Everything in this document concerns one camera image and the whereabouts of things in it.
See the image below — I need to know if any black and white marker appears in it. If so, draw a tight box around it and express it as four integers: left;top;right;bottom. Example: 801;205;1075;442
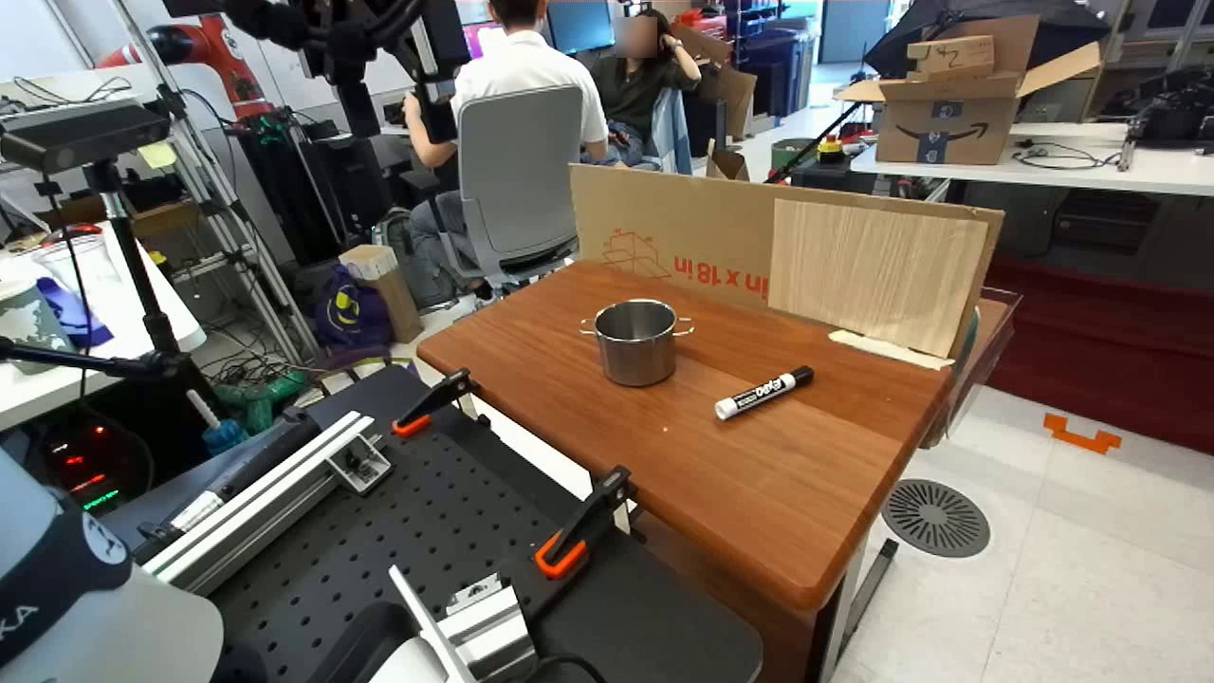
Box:
713;364;815;421

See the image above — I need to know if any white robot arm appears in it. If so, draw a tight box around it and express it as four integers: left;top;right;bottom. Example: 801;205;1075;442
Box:
0;454;224;683

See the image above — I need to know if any small steel pot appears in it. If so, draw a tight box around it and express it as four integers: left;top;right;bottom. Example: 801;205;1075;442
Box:
582;294;693;387

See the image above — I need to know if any large flat cardboard sheet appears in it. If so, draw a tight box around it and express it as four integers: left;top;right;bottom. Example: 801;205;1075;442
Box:
565;163;1008;320

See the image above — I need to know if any near orange black clamp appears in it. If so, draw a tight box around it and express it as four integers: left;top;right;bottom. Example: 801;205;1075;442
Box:
530;465;629;580

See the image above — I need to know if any orange black clamp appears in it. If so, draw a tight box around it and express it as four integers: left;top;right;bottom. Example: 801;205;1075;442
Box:
387;367;474;439
530;465;629;580

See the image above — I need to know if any wooden desk with metal legs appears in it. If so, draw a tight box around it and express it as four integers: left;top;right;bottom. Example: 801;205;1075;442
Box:
422;260;1008;683

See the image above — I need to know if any far orange black clamp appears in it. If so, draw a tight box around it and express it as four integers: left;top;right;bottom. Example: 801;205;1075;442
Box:
387;367;474;439

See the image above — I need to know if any black perforated breadboard table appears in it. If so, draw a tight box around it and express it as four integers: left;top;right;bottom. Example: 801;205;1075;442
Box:
208;410;761;683

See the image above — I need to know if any grey office chair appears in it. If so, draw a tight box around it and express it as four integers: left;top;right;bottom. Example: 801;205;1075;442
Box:
439;87;582;291

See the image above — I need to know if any person in dark shirt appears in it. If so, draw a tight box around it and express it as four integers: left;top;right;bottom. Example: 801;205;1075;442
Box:
592;9;701;163

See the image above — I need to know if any light wooden board panel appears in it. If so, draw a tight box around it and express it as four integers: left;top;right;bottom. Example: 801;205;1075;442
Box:
768;202;1003;356

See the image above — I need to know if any person in white shirt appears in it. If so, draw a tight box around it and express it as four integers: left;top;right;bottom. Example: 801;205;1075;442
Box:
450;0;611;160

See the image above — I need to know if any round floor drain cover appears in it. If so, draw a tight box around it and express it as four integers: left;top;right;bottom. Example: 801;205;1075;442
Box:
883;477;990;559

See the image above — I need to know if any open cardboard amazon box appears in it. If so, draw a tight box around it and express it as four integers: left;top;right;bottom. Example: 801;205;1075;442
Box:
844;16;1105;165

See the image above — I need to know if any white side table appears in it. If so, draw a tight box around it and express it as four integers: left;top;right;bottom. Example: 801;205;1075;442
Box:
855;120;1214;196

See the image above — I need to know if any aluminium extrusion rail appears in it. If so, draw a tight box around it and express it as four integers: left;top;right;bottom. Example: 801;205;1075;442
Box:
146;410;391;590

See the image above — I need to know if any camera on black tripod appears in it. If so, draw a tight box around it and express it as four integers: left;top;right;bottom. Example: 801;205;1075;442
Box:
0;98;204;429

